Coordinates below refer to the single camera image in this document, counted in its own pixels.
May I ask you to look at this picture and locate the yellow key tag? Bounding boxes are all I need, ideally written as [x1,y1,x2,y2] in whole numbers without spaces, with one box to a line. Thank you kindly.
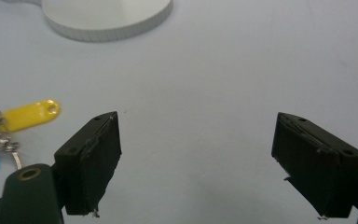
[0,99,62,133]

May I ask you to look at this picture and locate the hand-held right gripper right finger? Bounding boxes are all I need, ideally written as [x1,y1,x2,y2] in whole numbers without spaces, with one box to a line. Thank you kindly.
[270,111,358,220]

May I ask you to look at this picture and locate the pale grey table mat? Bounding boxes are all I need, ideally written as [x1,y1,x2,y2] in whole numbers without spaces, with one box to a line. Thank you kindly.
[0,0,358,224]

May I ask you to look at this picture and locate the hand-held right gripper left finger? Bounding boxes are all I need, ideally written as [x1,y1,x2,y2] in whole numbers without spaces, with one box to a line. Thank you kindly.
[53,110,123,217]

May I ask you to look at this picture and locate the white key stand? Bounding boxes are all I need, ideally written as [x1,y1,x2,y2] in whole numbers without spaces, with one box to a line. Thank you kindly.
[1,0,174,43]

